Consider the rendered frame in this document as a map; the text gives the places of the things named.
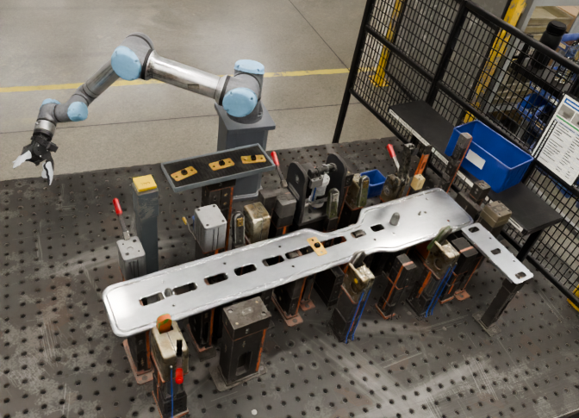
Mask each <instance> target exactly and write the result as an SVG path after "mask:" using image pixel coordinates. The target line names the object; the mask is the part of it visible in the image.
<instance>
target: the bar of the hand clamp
mask: <svg viewBox="0 0 579 418"><path fill-rule="evenodd" d="M417 153H418V149H416V148H414V144H413V143H408V144H404V145H403V151H402V158H401V163H400V167H399V171H398V175H397V177H398V178H399V179H400V180H401V183H402V176H403V177H404V178H405V180H404V181H403V183H404V184H406V183H407V180H408V173H409V169H410V165H411V161H412V157H413V156H415V155H416V154H417ZM400 185H401V184H400ZM400 185H399V186H400Z"/></svg>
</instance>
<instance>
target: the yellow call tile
mask: <svg viewBox="0 0 579 418"><path fill-rule="evenodd" d="M133 181H134V184H135V186H136V188H137V190H138V192H140V191H144V190H151V189H155V188H157V185H156V184H155V182H154V180H153V177H152V175H146V176H142V177H137V178H133Z"/></svg>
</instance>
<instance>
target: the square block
mask: <svg viewBox="0 0 579 418"><path fill-rule="evenodd" d="M511 214H512V211H511V210H509V209H508V208H507V207H506V206H505V205H504V204H503V203H501V202H500V201H495V202H492V203H488V204H486V205H485V207H484V208H483V209H482V212H481V214H480V217H479V219H478V221H477V222H478V223H480V224H482V225H483V226H484V227H485V228H486V229H487V230H488V231H489V232H490V233H491V234H492V235H493V236H494V237H495V238H497V237H498V235H499V233H500V232H501V230H502V229H503V227H504V225H505V224H506V223H507V222H508V220H509V218H510V216H511ZM484 259H485V257H484V256H483V257H482V259H481V261H480V263H479V264H478V266H477V268H476V269H475V271H474V273H473V274H472V275H474V274H476V273H478V270H477V269H479V267H480V266H481V264H482V262H483V261H484Z"/></svg>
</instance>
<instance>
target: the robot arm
mask: <svg viewBox="0 0 579 418"><path fill-rule="evenodd" d="M264 74H265V68H264V66H263V65H262V64H260V63H259V62H257V61H254V60H249V59H242V60H238V61H237V62H236V63H235V66H234V74H233V77H232V76H229V75H225V76H223V77H219V76H216V75H214V74H211V73H208V72H204V71H201V70H199V69H196V68H194V67H191V66H187V65H184V64H181V63H178V62H176V61H173V60H170V59H166V58H164V57H161V56H158V54H157V52H156V50H154V45H153V42H152V40H151V39H150V38H149V36H147V35H146V34H143V33H140V32H134V33H132V34H129V35H128V36H127V37H126V38H125V39H124V41H123V42H122V43H121V44H120V45H119V47H117V48H116V49H115V51H114V52H113V54H112V56H111V59H109V60H108V61H107V62H106V63H105V64H104V65H103V66H102V67H101V68H100V69H99V70H98V71H97V72H95V73H94V74H93V75H92V76H91V77H90V78H89V79H88V80H87V81H86V82H85V83H84V84H82V85H80V86H79V87H78V89H77V90H76V91H75V93H74V94H73V95H72V96H71V97H70V99H69V100H68V101H67V102H66V103H60V102H59V101H57V100H55V99H51V98H48V99H45V100H44V101H43V103H42V105H41V106H40V112H39V114H38V117H37V120H36V123H35V126H34V132H33V136H31V139H30V140H32V141H31V144H28V145H26V146H25V147H23V149H22V154H21V155H20V156H18V158H17V159H16V160H15V161H13V163H14V165H13V169H15V168H16V167H17V166H19V165H20V164H21V163H23V162H24V161H30V162H33V163H34V164H35V166H37V165H39V164H40V162H42V161H44V160H46V163H43V164H42V166H43V172H42V173H41V176H42V177H43V178H47V182H48V185H50V184H51V182H52V180H53V169H54V162H53V158H52V155H51V152H55V153H56V152H57V150H58V148H59V147H57V146H56V144H54V143H53V142H51V140H52V138H53V136H54V132H55V129H56V126H57V123H59V122H79V121H83V120H85V119H86V118H87V115H88V107H89V106H90V104H91V103H92V102H93V101H94V100H95V99H96V98H98V97H99V96H100V95H101V94H102V93H103V92H104V91H105V90H107V89H108V88H109V87H110V86H111V85H112V84H113V83H114V82H115V81H116V80H117V79H118V78H122V79H124V80H127V81H133V80H135V79H137V78H140V79H143V80H146V81H147V80H150V79H152V78H153V79H156V80H158V81H161V82H164V83H167V84H171V85H174V86H177V87H179V88H182V89H185V90H189V91H192V92H195V93H197V94H200V95H203V96H206V97H210V98H213V99H214V100H215V101H216V103H217V104H218V105H220V106H222V107H223V108H224V110H226V111H227V116H228V117H229V118H230V119H231V120H233V121H235V122H238V123H242V124H253V123H256V122H259V121H260V120H261V119H262V118H263V113H264V110H263V106H262V103H261V93H262V86H263V79H264ZM50 151H51V152H50Z"/></svg>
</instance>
